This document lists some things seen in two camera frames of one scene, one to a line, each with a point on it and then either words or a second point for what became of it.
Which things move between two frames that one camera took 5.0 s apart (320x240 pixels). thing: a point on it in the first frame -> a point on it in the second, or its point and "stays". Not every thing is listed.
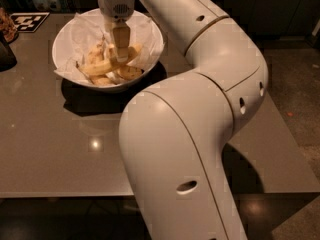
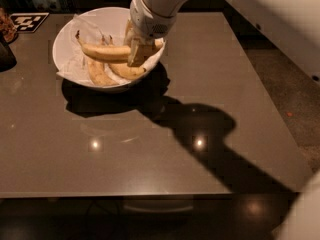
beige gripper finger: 109,24 -> 129,34
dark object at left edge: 7,57 stays
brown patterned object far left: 8,30 stays
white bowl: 84,55 stays
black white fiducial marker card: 28,22 stays
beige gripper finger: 121,39 -> 139,50
